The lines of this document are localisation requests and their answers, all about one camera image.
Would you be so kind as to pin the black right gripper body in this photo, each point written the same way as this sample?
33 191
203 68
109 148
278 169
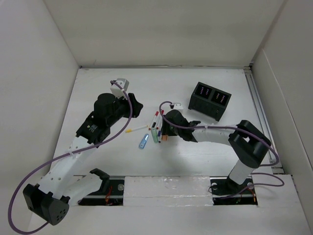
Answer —
168 129

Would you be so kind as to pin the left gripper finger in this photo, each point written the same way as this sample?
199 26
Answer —
136 110
134 102

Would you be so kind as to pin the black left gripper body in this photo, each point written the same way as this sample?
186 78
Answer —
122 109

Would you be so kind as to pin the blue highlighter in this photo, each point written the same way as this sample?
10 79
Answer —
143 141

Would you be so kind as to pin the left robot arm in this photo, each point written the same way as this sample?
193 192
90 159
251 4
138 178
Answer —
51 197

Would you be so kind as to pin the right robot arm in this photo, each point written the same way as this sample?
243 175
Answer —
248 143

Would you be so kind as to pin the black desk organizer box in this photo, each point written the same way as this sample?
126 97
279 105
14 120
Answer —
209 101

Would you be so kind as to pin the red capped marker right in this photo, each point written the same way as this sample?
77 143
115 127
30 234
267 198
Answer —
161 112

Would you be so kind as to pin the red capped marker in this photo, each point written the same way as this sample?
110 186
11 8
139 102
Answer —
153 120
161 112

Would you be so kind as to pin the black capped white marker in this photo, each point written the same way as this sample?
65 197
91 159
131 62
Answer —
157 120

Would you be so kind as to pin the red capped marker left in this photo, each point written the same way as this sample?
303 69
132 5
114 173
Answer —
153 120

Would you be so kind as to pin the blue capped white marker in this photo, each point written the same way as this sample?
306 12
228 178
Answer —
159 127

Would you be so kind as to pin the yellow capped white marker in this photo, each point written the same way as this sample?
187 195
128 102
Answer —
136 129

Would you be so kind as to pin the purple capped acrylic marker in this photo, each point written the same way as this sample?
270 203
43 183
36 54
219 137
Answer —
159 136

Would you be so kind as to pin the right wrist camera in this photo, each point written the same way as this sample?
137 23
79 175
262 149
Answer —
176 106

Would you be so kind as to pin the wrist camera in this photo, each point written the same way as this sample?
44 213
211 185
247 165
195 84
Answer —
176 106
119 86

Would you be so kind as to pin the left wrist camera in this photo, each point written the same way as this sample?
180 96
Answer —
119 86

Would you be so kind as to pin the aluminium rail right side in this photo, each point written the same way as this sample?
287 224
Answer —
278 168

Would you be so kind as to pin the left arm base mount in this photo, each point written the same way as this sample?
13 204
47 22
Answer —
110 193

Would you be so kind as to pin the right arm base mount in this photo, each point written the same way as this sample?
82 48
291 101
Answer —
225 192

